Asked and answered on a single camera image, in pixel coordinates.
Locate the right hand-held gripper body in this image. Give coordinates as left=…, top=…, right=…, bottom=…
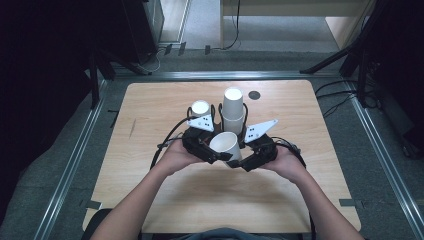
left=243, top=118, right=279, bottom=173

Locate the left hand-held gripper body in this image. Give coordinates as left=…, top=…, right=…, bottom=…
left=181, top=114, right=221, bottom=165

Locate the black wire cup holder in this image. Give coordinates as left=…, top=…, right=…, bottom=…
left=185, top=102, right=250, bottom=148

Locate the tall stack of paper cups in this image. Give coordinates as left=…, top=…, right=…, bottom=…
left=221, top=86, right=247, bottom=136

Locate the person's right hand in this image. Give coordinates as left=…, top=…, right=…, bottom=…
left=259, top=146, right=306, bottom=184

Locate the person's left hand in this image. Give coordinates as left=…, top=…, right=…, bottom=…
left=156, top=139, right=205, bottom=177

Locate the black tripod stand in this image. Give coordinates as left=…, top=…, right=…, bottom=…
left=299, top=0, right=383, bottom=108
left=87, top=49, right=152, bottom=110

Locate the black cabinet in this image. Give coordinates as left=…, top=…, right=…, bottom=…
left=120, top=0, right=165, bottom=65

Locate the black chair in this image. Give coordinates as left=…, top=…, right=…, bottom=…
left=80, top=208, right=115, bottom=240

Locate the light wooden desk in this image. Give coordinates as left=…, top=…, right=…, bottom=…
left=219, top=0, right=377, bottom=51

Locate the dark curtain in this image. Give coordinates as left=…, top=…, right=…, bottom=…
left=364, top=0, right=424, bottom=159
left=0, top=0, right=125, bottom=229

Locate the left hand-held gripper cable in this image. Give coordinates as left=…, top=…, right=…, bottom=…
left=149, top=115, right=200, bottom=171

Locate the hand-held gripper cable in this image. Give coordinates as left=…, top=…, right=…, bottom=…
left=149, top=115, right=200, bottom=171
left=270, top=136, right=308, bottom=170

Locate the right hand-held gripper cable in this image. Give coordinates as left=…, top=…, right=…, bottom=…
left=270, top=136, right=308, bottom=170

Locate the black floor cable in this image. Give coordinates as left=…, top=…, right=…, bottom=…
left=314, top=78, right=358, bottom=96
left=321, top=94, right=356, bottom=119
left=315, top=90, right=358, bottom=100

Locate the white floor cable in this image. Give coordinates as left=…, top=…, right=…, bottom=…
left=139, top=46, right=168, bottom=75

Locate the metal frame rail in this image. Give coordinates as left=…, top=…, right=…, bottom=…
left=33, top=79, right=110, bottom=240
left=344, top=79, right=424, bottom=240

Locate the black hanging cable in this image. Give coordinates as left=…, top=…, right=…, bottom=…
left=222, top=0, right=242, bottom=51

